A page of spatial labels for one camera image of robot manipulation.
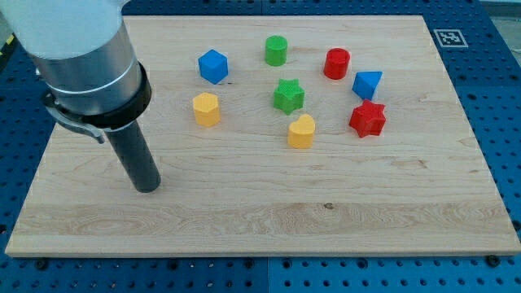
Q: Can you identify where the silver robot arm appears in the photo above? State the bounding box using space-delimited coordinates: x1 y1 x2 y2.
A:
1 0 151 142

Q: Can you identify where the yellow heart block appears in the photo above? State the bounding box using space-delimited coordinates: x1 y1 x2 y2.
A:
287 114 316 149

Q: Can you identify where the green star block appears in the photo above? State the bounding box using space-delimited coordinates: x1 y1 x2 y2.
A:
274 79 305 115

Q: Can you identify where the red star block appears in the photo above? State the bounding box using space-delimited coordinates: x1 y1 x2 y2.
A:
348 99 387 138

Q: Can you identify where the light wooden board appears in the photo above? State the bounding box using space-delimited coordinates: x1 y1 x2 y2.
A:
6 15 520 258

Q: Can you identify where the yellow hexagon block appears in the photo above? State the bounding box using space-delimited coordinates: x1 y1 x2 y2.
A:
192 93 221 127

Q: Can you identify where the blue cube block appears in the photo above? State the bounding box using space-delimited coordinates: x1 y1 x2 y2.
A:
198 50 228 85

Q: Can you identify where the green cylinder block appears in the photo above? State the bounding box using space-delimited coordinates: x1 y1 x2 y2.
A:
265 35 288 67

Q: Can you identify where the red cylinder block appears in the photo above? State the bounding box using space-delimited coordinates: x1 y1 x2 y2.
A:
323 48 351 80

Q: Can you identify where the blue triangle block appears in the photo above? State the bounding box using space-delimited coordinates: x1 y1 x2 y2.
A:
352 71 383 100

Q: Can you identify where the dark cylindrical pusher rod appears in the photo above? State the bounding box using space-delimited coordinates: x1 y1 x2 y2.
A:
105 120 161 193

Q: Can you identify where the white fiducial marker tag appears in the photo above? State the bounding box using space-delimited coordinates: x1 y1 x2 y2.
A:
434 28 468 48

